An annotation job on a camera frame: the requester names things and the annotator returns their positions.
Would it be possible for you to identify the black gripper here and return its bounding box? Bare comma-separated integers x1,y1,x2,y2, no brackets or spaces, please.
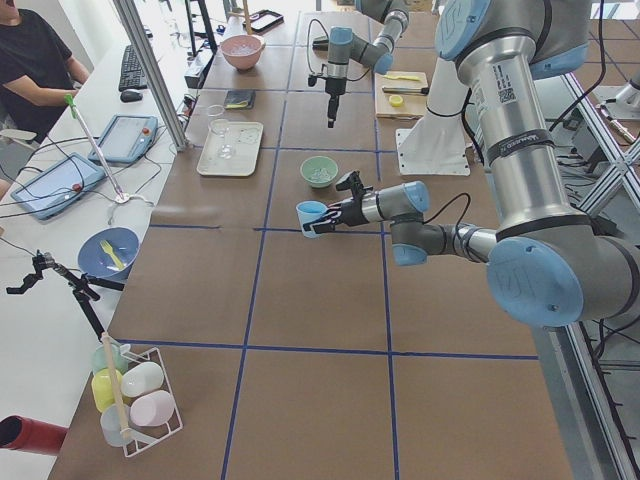
302,197,364,235
325,77,344,128

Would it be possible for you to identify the light blue plastic cup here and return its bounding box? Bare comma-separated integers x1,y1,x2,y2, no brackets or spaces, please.
296,200,327,238

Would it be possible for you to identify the green ceramic bowl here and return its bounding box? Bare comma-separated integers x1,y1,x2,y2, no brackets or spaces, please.
300,156,339,188

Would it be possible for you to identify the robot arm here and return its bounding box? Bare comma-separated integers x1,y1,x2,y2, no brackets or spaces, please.
308,0,409,128
302,1,639,327

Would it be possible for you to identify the pink bowl with ice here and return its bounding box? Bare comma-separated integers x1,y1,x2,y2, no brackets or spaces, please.
220,35,266,71

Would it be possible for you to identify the large blue bowl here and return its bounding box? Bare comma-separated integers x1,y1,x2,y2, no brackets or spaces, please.
77,227,140,283

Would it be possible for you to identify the halved lemon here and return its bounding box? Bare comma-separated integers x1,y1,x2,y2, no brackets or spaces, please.
388,94,404,108

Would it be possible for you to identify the wooden cutting board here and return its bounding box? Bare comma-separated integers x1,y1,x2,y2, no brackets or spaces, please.
374,71,429,119

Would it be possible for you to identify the yellow plastic knife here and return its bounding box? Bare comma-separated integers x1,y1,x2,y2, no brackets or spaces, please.
383,74,422,82

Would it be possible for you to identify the grey and yellow cloth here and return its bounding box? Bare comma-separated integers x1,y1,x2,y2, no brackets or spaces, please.
223,89,256,110

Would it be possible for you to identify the cream bear serving tray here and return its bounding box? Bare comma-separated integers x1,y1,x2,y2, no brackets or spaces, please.
196,120,264,177

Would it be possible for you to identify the clear wine glass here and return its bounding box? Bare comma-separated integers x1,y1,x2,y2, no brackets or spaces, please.
209,118,235,159

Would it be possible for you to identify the black keyboard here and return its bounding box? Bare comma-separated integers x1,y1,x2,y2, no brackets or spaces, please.
118,45,147,92

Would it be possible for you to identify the black computer mouse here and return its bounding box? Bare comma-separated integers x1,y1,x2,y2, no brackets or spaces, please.
120,89,143,103

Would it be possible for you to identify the thin rod on stand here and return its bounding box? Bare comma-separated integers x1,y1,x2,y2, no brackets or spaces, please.
64,93,130,204

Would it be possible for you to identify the blue tablet pendant far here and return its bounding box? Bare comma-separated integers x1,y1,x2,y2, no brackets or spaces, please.
97,114,159,164

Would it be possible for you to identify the blue tablet pendant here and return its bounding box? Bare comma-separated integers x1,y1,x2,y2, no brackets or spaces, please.
10,153,106,220
97,114,159,164

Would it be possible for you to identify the yellow plastic fork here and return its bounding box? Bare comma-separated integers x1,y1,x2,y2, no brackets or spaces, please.
100,239,125,271

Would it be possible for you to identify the white cup in rack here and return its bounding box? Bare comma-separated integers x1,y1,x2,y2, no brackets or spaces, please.
121,361,164,398

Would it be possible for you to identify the pink cup in rack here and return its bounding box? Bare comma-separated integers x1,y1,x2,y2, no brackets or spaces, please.
130,390,175,427

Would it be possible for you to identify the green cup in rack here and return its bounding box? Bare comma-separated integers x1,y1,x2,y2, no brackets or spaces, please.
91,345,128,375

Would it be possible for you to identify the yellow cup in rack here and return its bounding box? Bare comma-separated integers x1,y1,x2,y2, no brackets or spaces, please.
91,368,115,413

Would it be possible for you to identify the blue tablet pendant near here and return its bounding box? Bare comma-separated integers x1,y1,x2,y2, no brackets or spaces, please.
10,153,106,220

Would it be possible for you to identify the clear cup in rack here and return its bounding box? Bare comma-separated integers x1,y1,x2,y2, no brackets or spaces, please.
100,404,132,447

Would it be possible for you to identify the person in black shirt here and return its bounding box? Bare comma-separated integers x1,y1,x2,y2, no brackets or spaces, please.
1,1,89,143

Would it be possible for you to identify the red cylinder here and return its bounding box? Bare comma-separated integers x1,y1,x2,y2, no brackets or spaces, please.
1,415,68,456

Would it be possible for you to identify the metal handled knife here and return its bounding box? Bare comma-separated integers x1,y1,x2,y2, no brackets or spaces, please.
382,86,429,96

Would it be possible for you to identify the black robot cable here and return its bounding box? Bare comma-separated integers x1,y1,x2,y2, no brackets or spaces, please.
422,192,474,236

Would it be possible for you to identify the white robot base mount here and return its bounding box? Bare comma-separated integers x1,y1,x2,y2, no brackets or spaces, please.
396,58,470,176

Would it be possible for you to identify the aluminium frame post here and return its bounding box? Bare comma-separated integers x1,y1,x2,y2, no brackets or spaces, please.
113,0,188,152

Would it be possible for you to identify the black camera tripod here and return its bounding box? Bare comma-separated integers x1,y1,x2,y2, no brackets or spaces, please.
5,251,126,344

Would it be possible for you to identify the white wire cup rack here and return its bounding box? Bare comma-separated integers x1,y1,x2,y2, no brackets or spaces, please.
100,333,183,458

